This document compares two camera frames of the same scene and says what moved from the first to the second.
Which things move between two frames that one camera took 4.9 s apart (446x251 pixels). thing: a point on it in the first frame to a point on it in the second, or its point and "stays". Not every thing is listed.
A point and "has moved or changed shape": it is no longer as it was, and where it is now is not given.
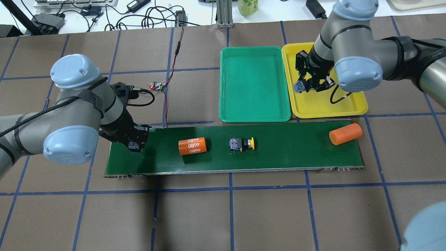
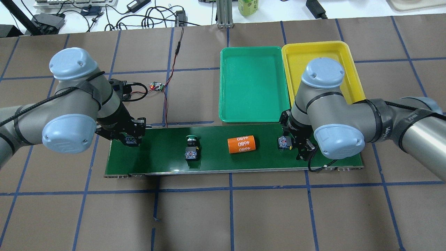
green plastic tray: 253,85 stays
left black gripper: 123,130 stays
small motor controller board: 157,86 stays
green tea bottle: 246,7 stays
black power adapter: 316,9 stays
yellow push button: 237,144 to 284,143
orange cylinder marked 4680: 192,145 to 241,144
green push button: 133,145 has moved or changed shape
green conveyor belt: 279,147 stays
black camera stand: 33,28 stays
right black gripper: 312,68 to 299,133
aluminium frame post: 224,13 stays
